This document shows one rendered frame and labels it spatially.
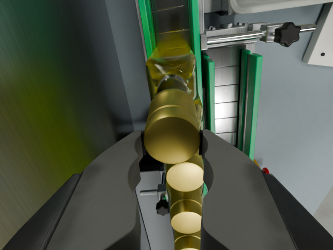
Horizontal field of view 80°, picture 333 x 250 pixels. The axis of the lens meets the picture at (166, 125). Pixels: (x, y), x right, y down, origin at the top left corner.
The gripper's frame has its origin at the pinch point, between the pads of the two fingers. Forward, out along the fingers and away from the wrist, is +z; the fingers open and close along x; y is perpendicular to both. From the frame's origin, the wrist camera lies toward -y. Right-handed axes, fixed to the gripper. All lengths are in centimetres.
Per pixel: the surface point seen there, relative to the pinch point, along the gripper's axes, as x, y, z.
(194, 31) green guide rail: 3.1, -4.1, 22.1
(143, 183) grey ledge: -9.1, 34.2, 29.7
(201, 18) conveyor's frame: 5.2, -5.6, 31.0
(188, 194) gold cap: 1.4, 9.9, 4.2
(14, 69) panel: -12.2, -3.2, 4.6
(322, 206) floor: 129, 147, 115
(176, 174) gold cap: 0.2, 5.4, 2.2
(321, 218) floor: 133, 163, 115
